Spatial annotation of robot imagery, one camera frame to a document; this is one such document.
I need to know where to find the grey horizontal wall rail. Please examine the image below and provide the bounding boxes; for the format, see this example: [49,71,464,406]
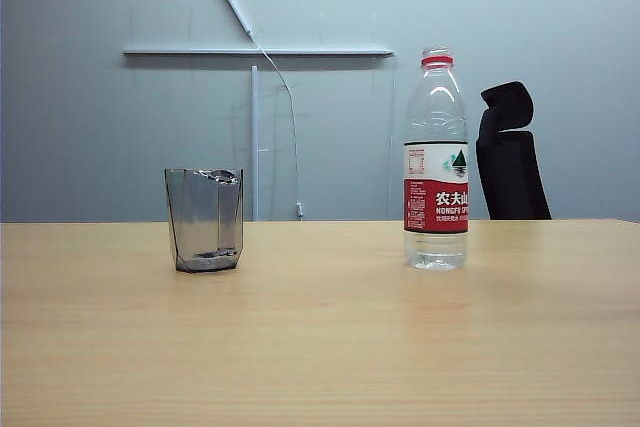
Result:
[122,46,396,59]

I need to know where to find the grey vertical wall rail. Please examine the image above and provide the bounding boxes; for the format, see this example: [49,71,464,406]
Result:
[250,65,261,222]

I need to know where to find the clear water bottle red label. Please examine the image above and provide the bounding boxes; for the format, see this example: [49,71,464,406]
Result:
[402,46,471,271]

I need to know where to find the black office chair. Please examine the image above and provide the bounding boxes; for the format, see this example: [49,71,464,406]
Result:
[474,80,553,221]

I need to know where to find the grey transparent plastic mug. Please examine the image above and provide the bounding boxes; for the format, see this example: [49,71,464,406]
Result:
[164,165,246,275]

